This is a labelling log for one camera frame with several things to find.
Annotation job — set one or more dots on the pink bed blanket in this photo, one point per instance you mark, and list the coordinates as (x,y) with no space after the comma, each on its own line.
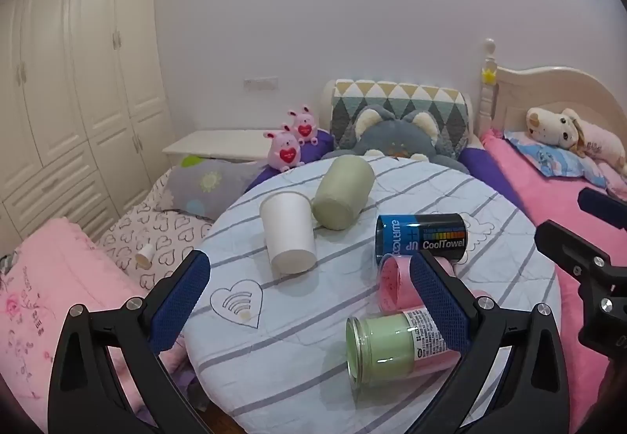
(555,200)

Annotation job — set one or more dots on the black blue CoolTowel can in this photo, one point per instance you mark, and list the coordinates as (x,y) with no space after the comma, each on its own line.
(443,235)

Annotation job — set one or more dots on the pink folded quilt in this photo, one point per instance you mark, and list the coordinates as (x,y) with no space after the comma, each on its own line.
(56,267)

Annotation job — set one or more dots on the heart pattern sheet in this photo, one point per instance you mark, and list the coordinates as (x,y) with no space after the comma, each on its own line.
(173,235)

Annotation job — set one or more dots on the white dog plush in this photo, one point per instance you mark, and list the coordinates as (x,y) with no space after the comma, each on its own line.
(555,129)

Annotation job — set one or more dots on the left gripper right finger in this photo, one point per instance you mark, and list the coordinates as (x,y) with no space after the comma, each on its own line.
(511,375)

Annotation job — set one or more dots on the pink cup rear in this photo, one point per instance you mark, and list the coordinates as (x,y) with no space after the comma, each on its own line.
(396,291)

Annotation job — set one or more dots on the blue cartoon pillow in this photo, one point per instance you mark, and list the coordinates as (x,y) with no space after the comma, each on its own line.
(556,162)

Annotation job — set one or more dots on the grey cat plush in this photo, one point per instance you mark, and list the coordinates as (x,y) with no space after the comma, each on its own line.
(378,132)

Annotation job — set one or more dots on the white bedside table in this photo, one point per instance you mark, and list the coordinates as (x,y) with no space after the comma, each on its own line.
(239,145)

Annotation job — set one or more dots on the small white cup on sheet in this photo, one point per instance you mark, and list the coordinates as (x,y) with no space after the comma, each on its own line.
(144,256)

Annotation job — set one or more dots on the wall socket panel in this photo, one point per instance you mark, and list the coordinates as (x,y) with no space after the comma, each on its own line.
(261,84)

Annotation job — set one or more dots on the cream wardrobe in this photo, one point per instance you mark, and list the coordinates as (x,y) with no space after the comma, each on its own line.
(84,112)

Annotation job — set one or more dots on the green ceramic cup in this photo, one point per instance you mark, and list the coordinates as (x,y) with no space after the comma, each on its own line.
(343,192)

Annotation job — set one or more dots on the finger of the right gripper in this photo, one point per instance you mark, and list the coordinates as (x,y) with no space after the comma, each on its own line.
(610,210)
(577,257)

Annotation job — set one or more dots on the striped round table cloth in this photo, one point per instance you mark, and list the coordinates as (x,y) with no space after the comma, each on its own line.
(269,349)

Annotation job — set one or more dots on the pink bunny plush front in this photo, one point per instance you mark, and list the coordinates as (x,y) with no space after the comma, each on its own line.
(285,149)

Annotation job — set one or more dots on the pink green glass jar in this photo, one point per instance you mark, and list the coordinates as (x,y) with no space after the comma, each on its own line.
(406,344)

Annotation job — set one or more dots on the cream bed headboard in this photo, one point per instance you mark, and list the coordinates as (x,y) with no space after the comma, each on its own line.
(503,106)

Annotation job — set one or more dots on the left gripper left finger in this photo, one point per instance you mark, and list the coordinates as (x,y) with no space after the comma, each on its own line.
(85,393)

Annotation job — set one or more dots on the pink bunny plush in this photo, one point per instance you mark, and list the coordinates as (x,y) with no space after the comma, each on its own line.
(285,149)
(304,126)

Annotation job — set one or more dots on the triangle pattern quilted cushion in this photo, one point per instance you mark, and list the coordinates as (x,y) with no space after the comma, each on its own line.
(448,107)

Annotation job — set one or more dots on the pink bunny plush rear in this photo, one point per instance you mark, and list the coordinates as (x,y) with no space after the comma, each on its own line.
(304,126)

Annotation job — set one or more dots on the white paper cup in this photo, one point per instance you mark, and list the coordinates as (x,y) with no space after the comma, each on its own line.
(289,232)

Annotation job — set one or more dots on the grey sun pattern pillow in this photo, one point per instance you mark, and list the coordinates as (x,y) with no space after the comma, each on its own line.
(207,187)

